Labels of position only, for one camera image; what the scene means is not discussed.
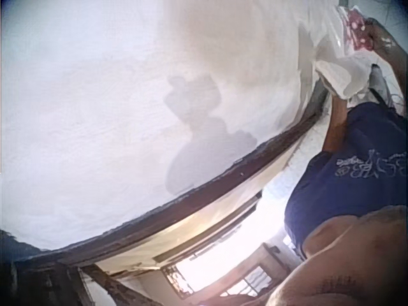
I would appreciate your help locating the person's right hand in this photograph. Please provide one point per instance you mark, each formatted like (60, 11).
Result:
(376, 33)

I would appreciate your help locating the large white bed sheet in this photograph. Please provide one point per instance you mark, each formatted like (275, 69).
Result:
(95, 111)

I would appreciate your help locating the red polka dot cloth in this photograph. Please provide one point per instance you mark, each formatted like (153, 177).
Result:
(357, 28)

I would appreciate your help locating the dark wooden bed frame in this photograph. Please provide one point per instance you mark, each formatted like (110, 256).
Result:
(178, 199)

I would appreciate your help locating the cream wooden panel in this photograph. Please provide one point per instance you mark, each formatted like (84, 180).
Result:
(191, 229)

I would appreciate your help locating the dark wooden furniture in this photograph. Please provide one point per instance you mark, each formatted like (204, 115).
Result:
(48, 280)

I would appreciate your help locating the window with metal grille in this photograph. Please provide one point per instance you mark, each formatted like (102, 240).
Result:
(210, 271)

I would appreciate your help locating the white cloth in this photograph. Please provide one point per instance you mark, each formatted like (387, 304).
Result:
(344, 73)

